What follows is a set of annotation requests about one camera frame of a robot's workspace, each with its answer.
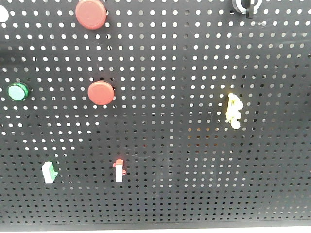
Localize lower red mushroom button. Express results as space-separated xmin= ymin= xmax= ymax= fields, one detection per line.
xmin=87 ymin=80 xmax=115 ymax=105

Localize red mushroom button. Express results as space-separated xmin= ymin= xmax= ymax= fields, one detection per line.
xmin=75 ymin=0 xmax=107 ymax=30
xmin=87 ymin=80 xmax=115 ymax=105

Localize upper red mushroom button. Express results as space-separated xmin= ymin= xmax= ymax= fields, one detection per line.
xmin=75 ymin=0 xmax=107 ymax=30

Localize green round push button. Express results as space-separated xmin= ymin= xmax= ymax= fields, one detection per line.
xmin=7 ymin=82 xmax=30 ymax=101

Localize black perforated pegboard panel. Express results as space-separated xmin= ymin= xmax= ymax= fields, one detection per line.
xmin=0 ymin=0 xmax=311 ymax=231

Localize black rotary selector knob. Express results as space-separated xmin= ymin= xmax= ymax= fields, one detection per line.
xmin=232 ymin=0 xmax=263 ymax=19

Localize white red rocker switch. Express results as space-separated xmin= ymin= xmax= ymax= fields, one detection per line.
xmin=113 ymin=159 xmax=126 ymax=183

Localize yellow toggle switch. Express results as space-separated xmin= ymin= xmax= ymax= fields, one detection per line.
xmin=225 ymin=93 xmax=244 ymax=130

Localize white green rocker switch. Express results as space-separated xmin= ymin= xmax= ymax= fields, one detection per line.
xmin=41 ymin=161 xmax=58 ymax=184

